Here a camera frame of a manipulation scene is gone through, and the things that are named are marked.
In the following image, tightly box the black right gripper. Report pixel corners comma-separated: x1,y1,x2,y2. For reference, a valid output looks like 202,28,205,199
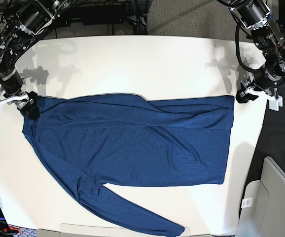
0,69,40,120

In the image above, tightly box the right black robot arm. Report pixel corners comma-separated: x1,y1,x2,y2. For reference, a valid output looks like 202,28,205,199
0,0,71,120

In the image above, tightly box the beige plastic bin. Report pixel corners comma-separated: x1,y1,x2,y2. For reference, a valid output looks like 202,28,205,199
235,157,285,237

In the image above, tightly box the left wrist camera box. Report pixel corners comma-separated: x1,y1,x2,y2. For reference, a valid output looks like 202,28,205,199
269,96,284,111

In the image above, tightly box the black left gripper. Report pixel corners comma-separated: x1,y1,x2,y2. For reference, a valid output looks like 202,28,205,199
235,67,285,103

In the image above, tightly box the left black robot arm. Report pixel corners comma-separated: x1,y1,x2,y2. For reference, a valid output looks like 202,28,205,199
219,0,285,104

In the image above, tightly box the blue long-sleeve shirt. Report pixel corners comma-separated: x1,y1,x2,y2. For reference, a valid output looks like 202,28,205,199
22,94,235,237

